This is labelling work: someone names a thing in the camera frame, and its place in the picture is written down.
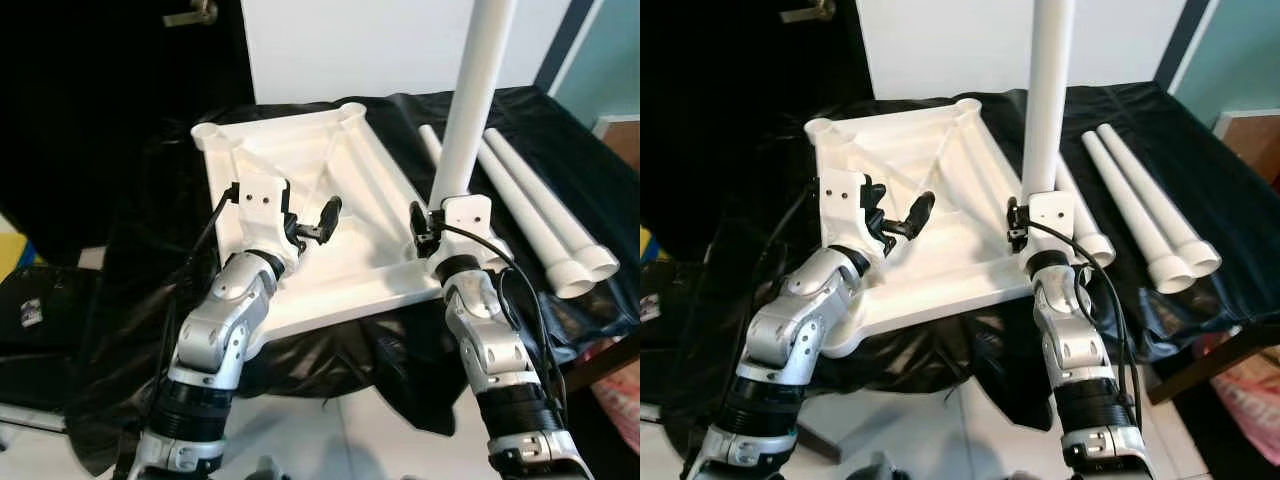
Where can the white plastic table top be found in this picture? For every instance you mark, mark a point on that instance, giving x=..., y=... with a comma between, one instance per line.
x=350, y=280
x=960, y=270

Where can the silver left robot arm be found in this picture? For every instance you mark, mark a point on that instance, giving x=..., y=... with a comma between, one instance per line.
x=215, y=330
x=790, y=330

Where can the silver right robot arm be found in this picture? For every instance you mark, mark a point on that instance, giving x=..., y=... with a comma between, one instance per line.
x=1070, y=340
x=490, y=350

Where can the black shiny table cloth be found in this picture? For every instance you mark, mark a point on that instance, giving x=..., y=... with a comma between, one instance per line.
x=590, y=150
x=1220, y=130

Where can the brown wooden table leg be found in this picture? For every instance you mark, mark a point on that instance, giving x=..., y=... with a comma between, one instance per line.
x=825, y=446
x=600, y=362
x=1200, y=365

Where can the brown cardboard box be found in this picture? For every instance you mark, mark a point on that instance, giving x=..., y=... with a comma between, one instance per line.
x=1250, y=150
x=625, y=145

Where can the black case with white label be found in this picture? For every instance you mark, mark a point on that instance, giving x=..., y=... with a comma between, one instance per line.
x=650, y=300
x=55, y=300

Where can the pink plastic bag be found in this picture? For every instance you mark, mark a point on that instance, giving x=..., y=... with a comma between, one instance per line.
x=1250, y=400
x=620, y=390

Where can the grey left robot foot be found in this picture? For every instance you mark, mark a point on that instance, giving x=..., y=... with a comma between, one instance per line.
x=267, y=468
x=880, y=468

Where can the yellow board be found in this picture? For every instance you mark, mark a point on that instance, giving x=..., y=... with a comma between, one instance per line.
x=8, y=257

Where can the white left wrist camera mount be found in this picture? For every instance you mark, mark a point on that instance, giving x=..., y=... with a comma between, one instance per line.
x=840, y=200
x=258, y=205

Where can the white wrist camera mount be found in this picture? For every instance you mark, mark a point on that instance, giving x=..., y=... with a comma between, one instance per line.
x=258, y=205
x=840, y=200
x=465, y=215
x=1052, y=210

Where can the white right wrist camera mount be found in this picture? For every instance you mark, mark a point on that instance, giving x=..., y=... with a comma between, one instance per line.
x=1052, y=210
x=465, y=215

